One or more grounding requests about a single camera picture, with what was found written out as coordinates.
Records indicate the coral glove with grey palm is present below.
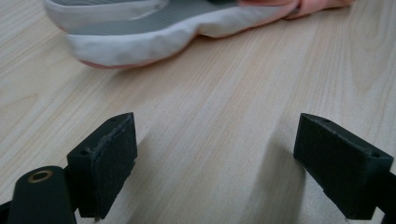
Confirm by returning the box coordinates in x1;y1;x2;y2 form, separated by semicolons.
41;0;357;70

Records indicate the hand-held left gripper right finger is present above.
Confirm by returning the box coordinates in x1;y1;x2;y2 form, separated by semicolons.
292;112;396;222

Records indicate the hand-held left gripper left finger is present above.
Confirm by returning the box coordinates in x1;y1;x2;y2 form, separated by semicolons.
66;112;138;220

